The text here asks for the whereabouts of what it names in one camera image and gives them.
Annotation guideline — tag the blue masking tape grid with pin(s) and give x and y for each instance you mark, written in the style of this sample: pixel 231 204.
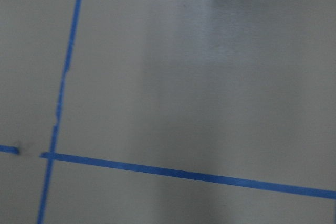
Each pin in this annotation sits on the blue masking tape grid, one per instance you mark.
pixel 167 111

